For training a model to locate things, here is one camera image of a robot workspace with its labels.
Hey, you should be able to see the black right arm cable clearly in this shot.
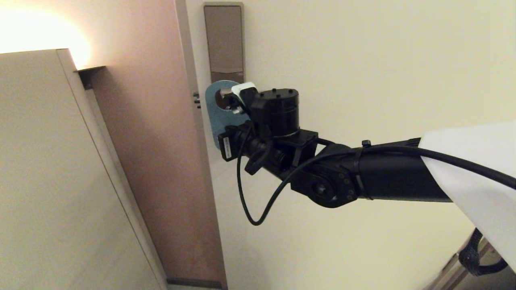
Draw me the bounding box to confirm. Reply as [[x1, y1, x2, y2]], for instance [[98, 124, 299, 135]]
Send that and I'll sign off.
[[237, 121, 516, 226]]

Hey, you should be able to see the blue and white door hanger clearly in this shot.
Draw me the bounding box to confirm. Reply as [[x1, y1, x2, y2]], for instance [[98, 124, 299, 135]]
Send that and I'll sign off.
[[205, 80, 252, 150]]

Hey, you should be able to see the dark grey baseboard strip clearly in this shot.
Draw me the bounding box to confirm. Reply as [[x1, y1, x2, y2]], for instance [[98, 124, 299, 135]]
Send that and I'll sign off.
[[167, 278, 222, 289]]

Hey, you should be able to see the bronze door lock plate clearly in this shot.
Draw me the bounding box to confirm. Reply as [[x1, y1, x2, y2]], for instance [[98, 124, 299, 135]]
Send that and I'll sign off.
[[203, 2, 246, 112]]

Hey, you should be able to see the white door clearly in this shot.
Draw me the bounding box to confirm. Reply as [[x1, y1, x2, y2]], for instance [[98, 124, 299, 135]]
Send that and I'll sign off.
[[183, 0, 516, 290]]

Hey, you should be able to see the white robot shoulder cover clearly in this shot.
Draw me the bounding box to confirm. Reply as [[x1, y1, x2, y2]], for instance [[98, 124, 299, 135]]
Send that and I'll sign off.
[[419, 121, 516, 274]]

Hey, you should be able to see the black braided cable loop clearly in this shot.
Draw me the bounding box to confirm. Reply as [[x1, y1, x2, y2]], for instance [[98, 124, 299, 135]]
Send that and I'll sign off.
[[459, 228, 509, 277]]

